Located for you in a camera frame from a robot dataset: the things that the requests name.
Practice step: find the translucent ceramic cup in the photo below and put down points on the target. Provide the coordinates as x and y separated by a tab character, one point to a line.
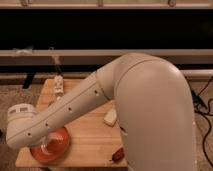
49	144

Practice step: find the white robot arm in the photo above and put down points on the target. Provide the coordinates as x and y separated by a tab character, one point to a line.
154	109

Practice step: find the orange ceramic bowl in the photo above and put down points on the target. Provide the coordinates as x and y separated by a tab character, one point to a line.
63	143

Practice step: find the white sponge block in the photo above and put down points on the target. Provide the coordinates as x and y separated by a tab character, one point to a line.
110	118

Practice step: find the white power strip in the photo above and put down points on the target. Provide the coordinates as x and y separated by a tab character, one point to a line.
58	86

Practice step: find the wooden cutting board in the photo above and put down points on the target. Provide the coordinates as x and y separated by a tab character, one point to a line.
92	144

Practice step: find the red chili pepper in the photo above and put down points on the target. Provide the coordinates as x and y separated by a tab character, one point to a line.
118	155

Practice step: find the white rail frame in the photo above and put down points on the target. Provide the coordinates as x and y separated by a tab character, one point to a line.
192	62

